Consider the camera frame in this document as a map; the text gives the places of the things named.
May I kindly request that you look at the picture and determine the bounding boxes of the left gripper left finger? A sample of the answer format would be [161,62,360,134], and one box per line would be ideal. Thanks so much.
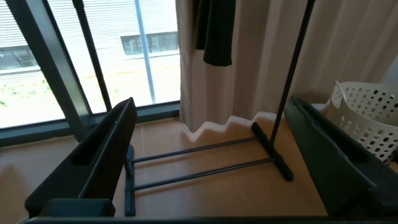
[24,96,138,218]

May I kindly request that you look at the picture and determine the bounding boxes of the black shorts with white cord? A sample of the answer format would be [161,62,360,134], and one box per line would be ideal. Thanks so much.
[195,0,236,67]

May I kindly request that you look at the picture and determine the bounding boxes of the window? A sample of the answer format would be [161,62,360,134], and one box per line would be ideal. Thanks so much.
[0,0,181,147]

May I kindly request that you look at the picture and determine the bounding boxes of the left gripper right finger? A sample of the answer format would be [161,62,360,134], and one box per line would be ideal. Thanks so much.
[284,95,398,217]

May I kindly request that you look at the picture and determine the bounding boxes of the black clothes rack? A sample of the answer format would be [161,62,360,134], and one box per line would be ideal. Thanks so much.
[72,0,317,217]

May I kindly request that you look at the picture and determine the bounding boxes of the beige curtain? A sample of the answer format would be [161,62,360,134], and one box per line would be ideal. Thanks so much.
[175,0,398,133]

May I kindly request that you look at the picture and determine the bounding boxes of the white laundry basket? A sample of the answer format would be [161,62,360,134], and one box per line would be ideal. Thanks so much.
[323,80,398,164]

